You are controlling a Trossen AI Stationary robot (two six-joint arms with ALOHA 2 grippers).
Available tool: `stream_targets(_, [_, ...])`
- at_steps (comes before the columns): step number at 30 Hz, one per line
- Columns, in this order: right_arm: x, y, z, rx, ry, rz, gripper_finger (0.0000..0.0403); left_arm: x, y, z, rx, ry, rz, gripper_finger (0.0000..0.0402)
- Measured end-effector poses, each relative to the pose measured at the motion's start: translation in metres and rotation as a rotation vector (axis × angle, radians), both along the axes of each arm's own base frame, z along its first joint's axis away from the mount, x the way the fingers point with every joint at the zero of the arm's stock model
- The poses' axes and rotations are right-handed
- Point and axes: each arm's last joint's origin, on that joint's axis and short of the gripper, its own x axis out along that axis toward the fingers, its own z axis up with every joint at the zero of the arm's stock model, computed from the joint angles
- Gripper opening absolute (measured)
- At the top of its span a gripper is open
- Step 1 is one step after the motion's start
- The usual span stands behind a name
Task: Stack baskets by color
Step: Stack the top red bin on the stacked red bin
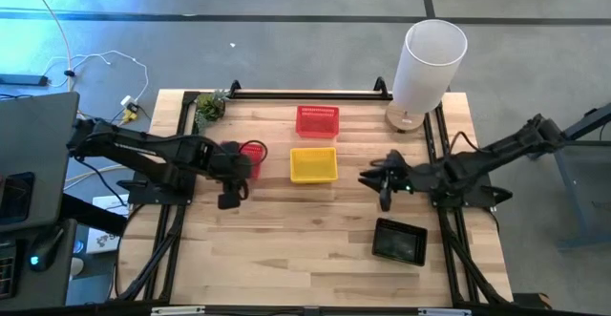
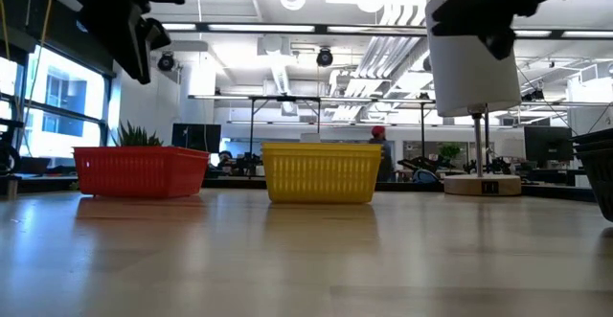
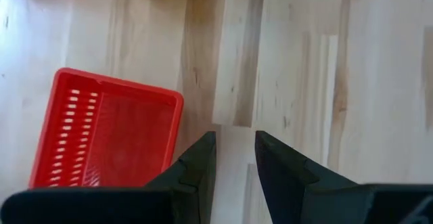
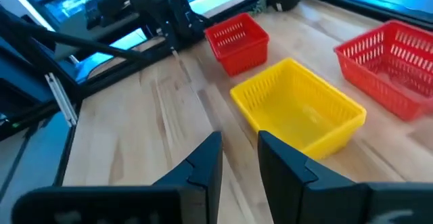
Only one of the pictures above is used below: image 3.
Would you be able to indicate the red plastic basket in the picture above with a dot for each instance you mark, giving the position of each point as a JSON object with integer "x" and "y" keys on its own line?
{"x": 128, "y": 132}

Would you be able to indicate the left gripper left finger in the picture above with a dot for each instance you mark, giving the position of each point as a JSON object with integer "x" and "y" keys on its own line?
{"x": 101, "y": 207}

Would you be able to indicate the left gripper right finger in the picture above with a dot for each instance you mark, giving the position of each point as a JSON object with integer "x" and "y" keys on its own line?
{"x": 338, "y": 203}

